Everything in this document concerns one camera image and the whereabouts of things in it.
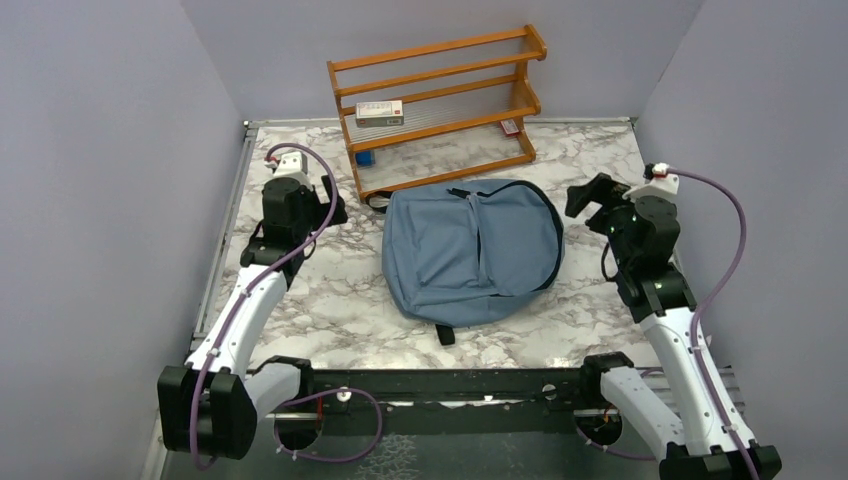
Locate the blue student backpack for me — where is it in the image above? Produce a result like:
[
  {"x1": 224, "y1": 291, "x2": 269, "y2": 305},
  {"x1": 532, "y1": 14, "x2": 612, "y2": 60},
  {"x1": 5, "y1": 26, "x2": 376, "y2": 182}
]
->
[{"x1": 366, "y1": 179, "x2": 565, "y2": 346}]

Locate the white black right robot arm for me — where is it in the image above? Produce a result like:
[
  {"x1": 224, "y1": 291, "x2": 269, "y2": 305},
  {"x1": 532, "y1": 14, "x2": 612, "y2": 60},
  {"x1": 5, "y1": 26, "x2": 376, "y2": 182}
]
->
[{"x1": 565, "y1": 173, "x2": 782, "y2": 479}]

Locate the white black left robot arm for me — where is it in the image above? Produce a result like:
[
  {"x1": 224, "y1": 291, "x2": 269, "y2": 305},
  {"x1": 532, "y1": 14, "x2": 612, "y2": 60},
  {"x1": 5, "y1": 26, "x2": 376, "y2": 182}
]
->
[{"x1": 157, "y1": 172, "x2": 347, "y2": 459}]

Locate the blue small object under shelf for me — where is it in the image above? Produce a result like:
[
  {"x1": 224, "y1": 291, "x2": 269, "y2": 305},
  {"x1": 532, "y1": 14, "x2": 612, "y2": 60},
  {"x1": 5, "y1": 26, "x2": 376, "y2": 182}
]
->
[{"x1": 354, "y1": 150, "x2": 375, "y2": 167}]

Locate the small red card box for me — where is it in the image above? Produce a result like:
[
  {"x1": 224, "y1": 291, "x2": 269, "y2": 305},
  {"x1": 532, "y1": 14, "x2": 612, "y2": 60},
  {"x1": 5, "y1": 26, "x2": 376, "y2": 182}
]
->
[{"x1": 499, "y1": 119, "x2": 521, "y2": 137}]

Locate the white grey box on shelf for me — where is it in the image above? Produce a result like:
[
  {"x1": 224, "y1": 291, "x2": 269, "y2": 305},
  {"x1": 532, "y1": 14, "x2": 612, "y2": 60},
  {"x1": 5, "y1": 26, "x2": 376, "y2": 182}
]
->
[{"x1": 355, "y1": 100, "x2": 405, "y2": 128}]

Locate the orange wooden shelf rack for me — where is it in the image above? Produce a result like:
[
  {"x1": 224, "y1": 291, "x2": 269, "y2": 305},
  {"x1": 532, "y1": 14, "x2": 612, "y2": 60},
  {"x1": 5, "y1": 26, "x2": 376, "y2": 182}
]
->
[{"x1": 327, "y1": 25, "x2": 548, "y2": 201}]

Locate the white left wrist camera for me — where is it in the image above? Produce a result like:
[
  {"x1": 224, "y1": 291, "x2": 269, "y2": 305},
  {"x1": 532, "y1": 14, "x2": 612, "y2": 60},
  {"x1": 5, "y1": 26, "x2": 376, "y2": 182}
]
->
[{"x1": 265, "y1": 150, "x2": 311, "y2": 186}]

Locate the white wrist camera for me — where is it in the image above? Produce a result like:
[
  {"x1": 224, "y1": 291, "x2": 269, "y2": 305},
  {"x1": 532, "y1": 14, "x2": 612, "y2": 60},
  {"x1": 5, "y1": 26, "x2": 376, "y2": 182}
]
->
[
  {"x1": 265, "y1": 150, "x2": 311, "y2": 186},
  {"x1": 623, "y1": 163, "x2": 680, "y2": 202}
]

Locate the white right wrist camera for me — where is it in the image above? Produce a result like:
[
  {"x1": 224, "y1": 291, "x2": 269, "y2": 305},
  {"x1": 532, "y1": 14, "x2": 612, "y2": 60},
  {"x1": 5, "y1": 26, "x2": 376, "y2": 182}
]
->
[{"x1": 623, "y1": 163, "x2": 680, "y2": 202}]

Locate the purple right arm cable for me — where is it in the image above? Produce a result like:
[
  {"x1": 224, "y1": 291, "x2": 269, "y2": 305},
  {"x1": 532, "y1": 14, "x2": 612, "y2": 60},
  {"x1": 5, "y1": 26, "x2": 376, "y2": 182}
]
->
[{"x1": 574, "y1": 168, "x2": 763, "y2": 480}]

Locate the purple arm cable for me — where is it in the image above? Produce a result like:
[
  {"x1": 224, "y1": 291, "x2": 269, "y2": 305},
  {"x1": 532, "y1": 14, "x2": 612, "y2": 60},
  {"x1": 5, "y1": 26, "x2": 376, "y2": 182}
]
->
[
  {"x1": 188, "y1": 142, "x2": 386, "y2": 473},
  {"x1": 574, "y1": 168, "x2": 763, "y2": 480}
]

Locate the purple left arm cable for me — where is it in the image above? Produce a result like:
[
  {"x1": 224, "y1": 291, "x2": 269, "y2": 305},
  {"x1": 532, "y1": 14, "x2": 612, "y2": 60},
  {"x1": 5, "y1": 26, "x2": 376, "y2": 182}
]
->
[{"x1": 188, "y1": 142, "x2": 386, "y2": 473}]

